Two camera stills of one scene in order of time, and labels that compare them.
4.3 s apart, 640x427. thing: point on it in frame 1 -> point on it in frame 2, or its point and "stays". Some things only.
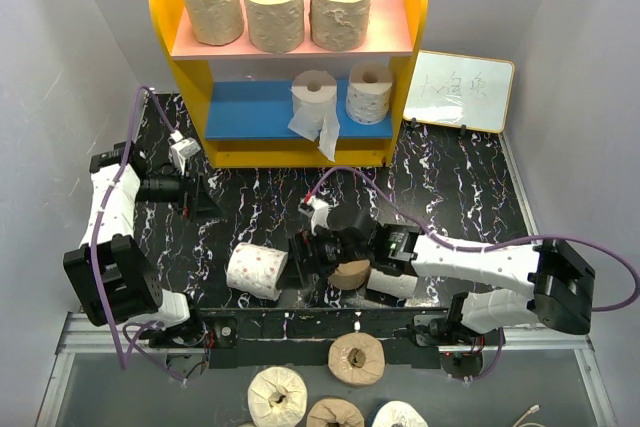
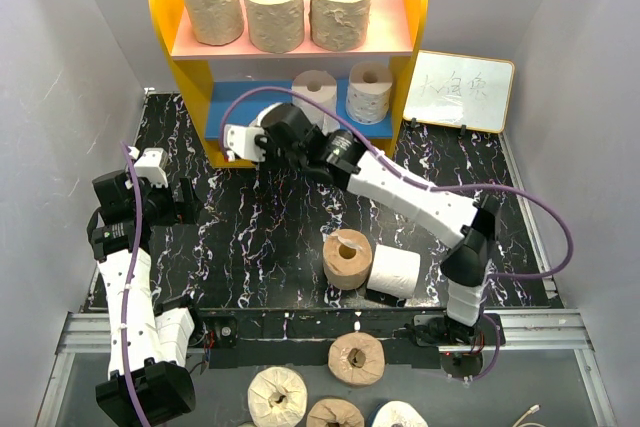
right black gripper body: (326, 251) -> (272, 152)
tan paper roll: (339, 1) stays
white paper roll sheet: (315, 112) stays
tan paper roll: (214, 2) stays
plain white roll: (400, 287) stays
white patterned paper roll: (255, 270) -> (270, 115)
